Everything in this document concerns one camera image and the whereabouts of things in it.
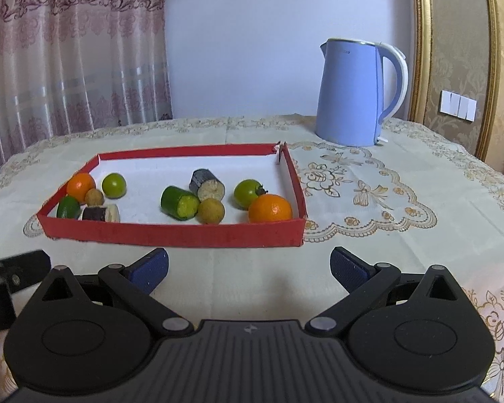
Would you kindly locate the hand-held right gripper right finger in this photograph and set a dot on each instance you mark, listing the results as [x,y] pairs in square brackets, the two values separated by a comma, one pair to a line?
[350,268]

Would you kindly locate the blue electric kettle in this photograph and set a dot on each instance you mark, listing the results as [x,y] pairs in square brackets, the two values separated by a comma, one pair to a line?
[348,100]

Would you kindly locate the pink patterned curtain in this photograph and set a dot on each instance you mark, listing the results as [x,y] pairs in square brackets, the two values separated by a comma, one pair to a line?
[67,71]

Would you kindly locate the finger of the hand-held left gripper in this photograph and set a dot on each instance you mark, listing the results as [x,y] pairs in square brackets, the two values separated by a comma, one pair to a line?
[25,268]

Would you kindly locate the red cardboard tray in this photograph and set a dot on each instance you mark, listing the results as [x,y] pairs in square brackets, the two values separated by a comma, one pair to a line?
[151,168]

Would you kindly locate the green lime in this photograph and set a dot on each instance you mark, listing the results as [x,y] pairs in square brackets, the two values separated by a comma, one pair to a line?
[114,184]

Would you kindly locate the green cucumber piece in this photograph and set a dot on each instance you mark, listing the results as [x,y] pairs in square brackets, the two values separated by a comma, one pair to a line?
[174,201]
[68,207]

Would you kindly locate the yellow-brown longan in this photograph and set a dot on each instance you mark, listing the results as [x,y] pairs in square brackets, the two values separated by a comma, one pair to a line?
[94,196]
[211,211]

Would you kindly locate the green tomato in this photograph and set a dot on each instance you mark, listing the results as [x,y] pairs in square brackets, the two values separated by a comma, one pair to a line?
[247,193]

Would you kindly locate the white light switch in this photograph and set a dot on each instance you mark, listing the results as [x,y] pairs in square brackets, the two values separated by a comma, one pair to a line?
[458,105]

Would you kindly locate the dark eggplant piece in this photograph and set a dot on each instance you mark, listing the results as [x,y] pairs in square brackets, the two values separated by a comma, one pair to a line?
[98,213]
[206,182]

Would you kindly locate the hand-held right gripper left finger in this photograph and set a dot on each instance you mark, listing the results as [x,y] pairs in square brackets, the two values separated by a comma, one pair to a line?
[149,270]

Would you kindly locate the orange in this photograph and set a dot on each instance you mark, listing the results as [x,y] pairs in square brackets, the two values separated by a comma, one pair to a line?
[270,209]
[80,184]

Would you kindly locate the gold wall panel frame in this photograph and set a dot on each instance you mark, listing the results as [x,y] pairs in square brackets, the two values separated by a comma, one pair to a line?
[422,50]

